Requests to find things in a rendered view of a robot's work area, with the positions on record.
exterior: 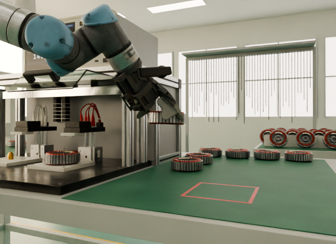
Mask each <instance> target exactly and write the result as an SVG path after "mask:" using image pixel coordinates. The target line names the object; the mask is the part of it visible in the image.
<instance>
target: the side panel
mask: <svg viewBox="0 0 336 244"><path fill-rule="evenodd" d="M160 85H161V86H163V87H164V88H165V89H167V90H168V91H169V92H170V94H171V95H172V97H173V98H174V99H175V101H176V103H177V105H178V106H179V109H180V111H181V112H182V89H180V88H173V87H170V86H166V85H162V84H160ZM159 98H160V97H158V98H157V99H159ZM157 99H156V100H155V104H154V111H162V109H161V107H160V106H159V105H158V104H157ZM181 157H182V125H178V124H154V160H150V166H157V165H160V164H163V163H166V162H169V161H171V160H172V159H174V158H181Z"/></svg>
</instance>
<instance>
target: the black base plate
mask: <svg viewBox="0 0 336 244"><path fill-rule="evenodd" d="M13 156H18V157H31V153H25V154H14V155H13ZM38 163H44V159H42V161H38V162H32V163H26V164H20V165H14V166H8V167H4V166H0V188H5V189H13V190H21V191H28V192H36V193H44V194H51V195H59V196H61V195H64V194H67V193H70V192H73V191H76V190H79V189H83V188H86V187H89V186H92V185H95V184H98V183H101V182H104V181H107V180H110V179H113V178H116V177H119V176H122V175H125V174H128V173H131V172H134V171H137V170H140V169H143V168H146V167H149V166H150V160H147V162H144V163H143V162H137V160H136V159H134V160H133V166H130V167H126V166H122V158H106V157H103V158H102V161H98V162H95V165H92V166H88V167H83V168H79V169H75V170H70V171H66V172H59V171H48V170H37V169H27V165H32V164H38Z"/></svg>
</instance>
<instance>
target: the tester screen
mask: <svg viewBox="0 0 336 244"><path fill-rule="evenodd" d="M67 26H68V28H69V29H70V30H71V31H72V32H74V24H69V25H67ZM33 54H34V53H31V52H29V51H26V68H27V69H29V68H39V67H49V65H48V64H41V65H31V66H28V62H36V61H45V59H35V60H33Z"/></svg>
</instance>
